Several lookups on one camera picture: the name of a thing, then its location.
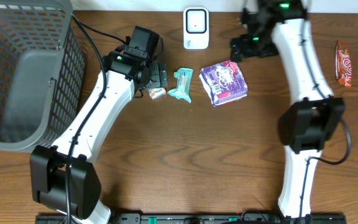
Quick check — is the orange white snack packet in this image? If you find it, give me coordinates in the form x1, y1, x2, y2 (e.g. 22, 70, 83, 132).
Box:
149, 88, 167, 100

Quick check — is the teal snack wrapper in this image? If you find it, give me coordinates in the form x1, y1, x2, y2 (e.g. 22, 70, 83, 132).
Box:
168, 68, 193, 103

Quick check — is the pink purple snack packet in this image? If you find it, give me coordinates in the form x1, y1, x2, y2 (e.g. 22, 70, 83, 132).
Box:
199, 60, 248, 107

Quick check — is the orange chocolate bar wrapper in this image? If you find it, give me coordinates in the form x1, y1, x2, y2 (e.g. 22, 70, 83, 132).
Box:
336, 41, 352, 88

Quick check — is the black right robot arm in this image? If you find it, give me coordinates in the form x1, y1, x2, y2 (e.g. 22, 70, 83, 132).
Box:
230, 0, 352, 223

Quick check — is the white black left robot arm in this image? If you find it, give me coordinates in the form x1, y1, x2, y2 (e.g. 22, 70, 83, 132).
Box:
30, 51, 168, 223

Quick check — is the white barcode scanner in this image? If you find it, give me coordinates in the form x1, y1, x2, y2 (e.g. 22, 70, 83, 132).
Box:
183, 7, 209, 50

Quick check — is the dark grey plastic basket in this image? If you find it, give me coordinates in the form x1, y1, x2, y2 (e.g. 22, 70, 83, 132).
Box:
0, 0, 85, 152

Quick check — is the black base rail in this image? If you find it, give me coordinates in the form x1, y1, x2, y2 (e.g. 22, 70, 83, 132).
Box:
35, 211, 347, 224

